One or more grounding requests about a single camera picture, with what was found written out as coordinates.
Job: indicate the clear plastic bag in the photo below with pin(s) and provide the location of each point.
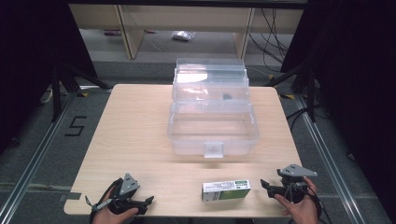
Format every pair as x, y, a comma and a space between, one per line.
183, 35

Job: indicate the dark curtain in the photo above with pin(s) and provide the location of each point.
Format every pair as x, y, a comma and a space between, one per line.
34, 62
355, 77

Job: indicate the aluminium floor rail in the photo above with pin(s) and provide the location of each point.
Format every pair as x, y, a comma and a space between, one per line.
34, 158
330, 158

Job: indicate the beige wooden shelf unit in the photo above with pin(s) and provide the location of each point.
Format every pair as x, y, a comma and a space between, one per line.
186, 18

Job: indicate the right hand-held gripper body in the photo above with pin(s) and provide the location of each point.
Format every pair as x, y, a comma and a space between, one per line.
294, 180

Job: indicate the white and green medicine box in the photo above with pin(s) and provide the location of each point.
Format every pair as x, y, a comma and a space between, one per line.
224, 190

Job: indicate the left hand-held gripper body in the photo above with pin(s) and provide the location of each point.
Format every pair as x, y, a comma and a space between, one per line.
128, 186

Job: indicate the person's left hand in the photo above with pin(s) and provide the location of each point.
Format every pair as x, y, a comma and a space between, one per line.
109, 216

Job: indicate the yellow and black tape marker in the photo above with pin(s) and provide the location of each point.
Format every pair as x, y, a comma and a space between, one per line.
287, 96
82, 94

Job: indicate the clear plastic storage box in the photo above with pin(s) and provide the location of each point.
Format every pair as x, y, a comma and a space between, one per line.
213, 124

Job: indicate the black metal stand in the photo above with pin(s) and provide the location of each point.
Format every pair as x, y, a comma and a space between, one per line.
309, 93
56, 93

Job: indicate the person's right hand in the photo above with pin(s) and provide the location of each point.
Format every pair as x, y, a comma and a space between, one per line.
301, 210

